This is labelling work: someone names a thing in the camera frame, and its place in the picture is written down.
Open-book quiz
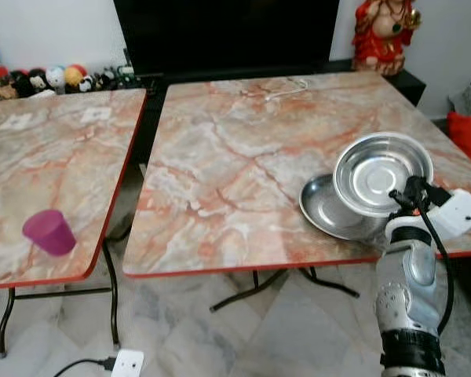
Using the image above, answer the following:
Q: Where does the orange and red plush toy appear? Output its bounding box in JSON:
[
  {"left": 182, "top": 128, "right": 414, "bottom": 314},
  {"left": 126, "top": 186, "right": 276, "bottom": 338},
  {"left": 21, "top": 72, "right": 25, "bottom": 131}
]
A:
[{"left": 64, "top": 64, "right": 88, "bottom": 87}]

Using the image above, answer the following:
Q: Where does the purple plastic cup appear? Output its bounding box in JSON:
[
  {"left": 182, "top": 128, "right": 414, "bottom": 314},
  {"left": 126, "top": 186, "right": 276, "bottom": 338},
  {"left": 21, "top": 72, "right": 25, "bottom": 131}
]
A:
[{"left": 22, "top": 209, "right": 78, "bottom": 257}]

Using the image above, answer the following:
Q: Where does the black floor cable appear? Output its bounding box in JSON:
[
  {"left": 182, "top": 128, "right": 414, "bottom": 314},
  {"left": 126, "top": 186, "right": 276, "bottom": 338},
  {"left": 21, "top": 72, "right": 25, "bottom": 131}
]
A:
[{"left": 53, "top": 357, "right": 117, "bottom": 377}]

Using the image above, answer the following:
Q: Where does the red cushion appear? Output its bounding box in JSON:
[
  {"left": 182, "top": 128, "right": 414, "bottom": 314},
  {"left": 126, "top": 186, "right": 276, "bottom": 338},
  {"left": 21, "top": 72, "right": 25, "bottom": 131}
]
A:
[{"left": 446, "top": 112, "right": 471, "bottom": 174}]

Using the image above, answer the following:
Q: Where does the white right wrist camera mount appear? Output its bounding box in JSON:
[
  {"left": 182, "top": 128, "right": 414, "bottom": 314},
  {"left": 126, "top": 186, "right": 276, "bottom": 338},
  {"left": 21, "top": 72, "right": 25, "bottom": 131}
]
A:
[{"left": 430, "top": 188, "right": 471, "bottom": 241}]

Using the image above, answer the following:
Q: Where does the white power adapter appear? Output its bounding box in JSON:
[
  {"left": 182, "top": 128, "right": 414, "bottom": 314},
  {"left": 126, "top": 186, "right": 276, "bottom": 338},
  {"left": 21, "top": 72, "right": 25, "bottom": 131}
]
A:
[{"left": 110, "top": 349, "right": 145, "bottom": 377}]

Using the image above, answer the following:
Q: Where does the white and blue plush toy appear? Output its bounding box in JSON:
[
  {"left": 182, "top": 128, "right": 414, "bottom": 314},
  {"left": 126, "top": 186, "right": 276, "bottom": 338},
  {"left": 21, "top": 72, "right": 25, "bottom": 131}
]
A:
[{"left": 46, "top": 66, "right": 67, "bottom": 90}]

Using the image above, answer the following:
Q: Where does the red laughing buddha statue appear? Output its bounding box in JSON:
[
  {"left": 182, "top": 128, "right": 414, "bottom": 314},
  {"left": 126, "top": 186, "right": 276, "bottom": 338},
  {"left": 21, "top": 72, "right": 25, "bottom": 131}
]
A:
[{"left": 352, "top": 0, "right": 422, "bottom": 76}]

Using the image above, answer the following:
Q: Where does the black television screen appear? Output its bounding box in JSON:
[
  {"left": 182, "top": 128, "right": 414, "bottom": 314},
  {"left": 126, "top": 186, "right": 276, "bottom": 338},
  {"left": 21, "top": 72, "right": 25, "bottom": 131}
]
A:
[{"left": 114, "top": 0, "right": 341, "bottom": 76}]

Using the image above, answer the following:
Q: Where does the thin white cable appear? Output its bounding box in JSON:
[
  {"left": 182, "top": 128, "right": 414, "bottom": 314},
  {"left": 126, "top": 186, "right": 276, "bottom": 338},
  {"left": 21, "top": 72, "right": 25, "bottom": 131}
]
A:
[{"left": 263, "top": 78, "right": 312, "bottom": 101}]

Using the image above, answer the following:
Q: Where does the black and white plush toy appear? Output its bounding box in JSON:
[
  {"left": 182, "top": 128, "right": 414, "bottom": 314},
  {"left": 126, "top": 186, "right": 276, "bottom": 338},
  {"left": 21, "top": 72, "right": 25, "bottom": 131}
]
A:
[{"left": 27, "top": 68, "right": 49, "bottom": 96}]

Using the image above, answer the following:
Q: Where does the small marble folding table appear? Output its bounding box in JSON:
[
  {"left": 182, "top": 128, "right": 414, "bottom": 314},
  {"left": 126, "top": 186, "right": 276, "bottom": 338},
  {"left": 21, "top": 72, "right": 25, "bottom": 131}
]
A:
[{"left": 0, "top": 88, "right": 148, "bottom": 359}]

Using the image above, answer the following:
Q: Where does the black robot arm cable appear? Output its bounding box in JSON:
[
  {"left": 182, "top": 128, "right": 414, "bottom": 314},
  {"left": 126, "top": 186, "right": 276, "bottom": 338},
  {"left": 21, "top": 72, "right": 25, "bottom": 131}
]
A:
[{"left": 412, "top": 185, "right": 457, "bottom": 336}]

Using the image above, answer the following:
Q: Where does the large marble folding table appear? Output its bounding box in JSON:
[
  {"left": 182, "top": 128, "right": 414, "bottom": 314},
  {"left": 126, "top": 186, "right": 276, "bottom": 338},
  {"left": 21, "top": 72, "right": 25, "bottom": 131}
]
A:
[{"left": 122, "top": 71, "right": 471, "bottom": 313}]

